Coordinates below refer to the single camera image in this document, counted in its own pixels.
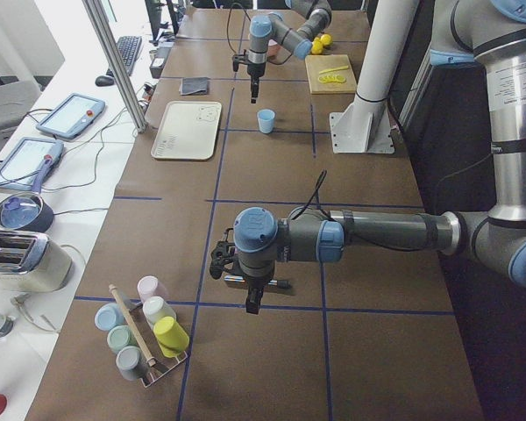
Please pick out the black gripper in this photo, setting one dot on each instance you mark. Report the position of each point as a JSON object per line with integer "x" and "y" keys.
{"x": 253, "y": 282}
{"x": 256, "y": 72}

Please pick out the light blue cup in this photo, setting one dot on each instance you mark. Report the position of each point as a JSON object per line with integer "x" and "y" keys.
{"x": 266, "y": 120}

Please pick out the pink bowl of ice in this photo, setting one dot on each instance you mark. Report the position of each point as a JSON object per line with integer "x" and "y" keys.
{"x": 273, "y": 48}

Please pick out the yellow cup on rack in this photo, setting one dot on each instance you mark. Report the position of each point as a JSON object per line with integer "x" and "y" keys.
{"x": 171, "y": 337}

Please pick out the white cup on rack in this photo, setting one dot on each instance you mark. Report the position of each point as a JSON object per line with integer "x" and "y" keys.
{"x": 155, "y": 308}

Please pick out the pink cup on rack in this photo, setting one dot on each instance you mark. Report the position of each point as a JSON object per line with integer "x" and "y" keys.
{"x": 150, "y": 286}

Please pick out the grey cup on rack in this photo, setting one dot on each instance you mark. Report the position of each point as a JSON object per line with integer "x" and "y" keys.
{"x": 131, "y": 363}

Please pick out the green cup on rack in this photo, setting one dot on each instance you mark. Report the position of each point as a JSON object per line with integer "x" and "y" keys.
{"x": 120, "y": 337}

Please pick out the blue cup on rack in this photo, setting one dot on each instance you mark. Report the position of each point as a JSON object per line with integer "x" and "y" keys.
{"x": 108, "y": 317}

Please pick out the grey folded cloth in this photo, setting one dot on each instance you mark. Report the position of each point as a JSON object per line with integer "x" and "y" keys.
{"x": 193, "y": 86}

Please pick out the yellow lemon slices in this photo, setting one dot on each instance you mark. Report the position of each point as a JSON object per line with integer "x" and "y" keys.
{"x": 332, "y": 78}

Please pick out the yellow lemon two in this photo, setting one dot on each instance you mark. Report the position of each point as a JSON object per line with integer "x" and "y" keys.
{"x": 317, "y": 47}

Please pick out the bamboo cutting board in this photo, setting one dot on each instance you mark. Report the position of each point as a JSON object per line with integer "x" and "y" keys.
{"x": 315, "y": 63}

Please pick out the cream bear tray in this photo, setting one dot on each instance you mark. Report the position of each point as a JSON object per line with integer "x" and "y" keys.
{"x": 187, "y": 131}

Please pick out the yellow lemon four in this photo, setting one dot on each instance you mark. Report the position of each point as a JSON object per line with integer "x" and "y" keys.
{"x": 326, "y": 40}

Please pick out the yellow plastic knife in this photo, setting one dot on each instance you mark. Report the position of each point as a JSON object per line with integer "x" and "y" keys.
{"x": 329, "y": 70}

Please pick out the black box white label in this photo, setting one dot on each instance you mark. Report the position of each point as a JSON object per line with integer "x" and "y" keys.
{"x": 159, "y": 59}

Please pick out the black keyboard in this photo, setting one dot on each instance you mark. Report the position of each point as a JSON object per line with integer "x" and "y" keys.
{"x": 129, "y": 48}

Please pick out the black computer mouse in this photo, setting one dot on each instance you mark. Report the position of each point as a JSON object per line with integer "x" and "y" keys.
{"x": 104, "y": 81}

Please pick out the far teach pendant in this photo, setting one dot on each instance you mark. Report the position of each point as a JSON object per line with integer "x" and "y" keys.
{"x": 72, "y": 116}

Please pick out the teach pendant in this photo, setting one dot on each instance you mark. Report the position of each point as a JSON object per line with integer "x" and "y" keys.
{"x": 27, "y": 165}
{"x": 72, "y": 116}

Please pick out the cream toaster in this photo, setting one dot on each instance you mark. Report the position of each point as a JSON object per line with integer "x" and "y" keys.
{"x": 32, "y": 262}

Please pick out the blue pot with lid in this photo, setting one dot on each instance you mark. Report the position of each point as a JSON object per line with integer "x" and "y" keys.
{"x": 28, "y": 211}

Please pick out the near teach pendant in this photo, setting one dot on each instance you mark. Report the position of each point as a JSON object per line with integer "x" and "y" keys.
{"x": 27, "y": 165}

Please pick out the black camera mount wrist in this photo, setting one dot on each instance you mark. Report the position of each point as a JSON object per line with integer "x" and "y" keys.
{"x": 239, "y": 60}
{"x": 223, "y": 258}

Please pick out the white wire cup rack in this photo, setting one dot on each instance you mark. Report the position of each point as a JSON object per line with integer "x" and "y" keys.
{"x": 158, "y": 364}

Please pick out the wooden rack handle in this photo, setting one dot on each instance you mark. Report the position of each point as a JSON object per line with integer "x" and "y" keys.
{"x": 125, "y": 309}

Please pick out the aluminium frame post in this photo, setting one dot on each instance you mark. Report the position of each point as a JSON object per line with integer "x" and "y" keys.
{"x": 100, "y": 23}

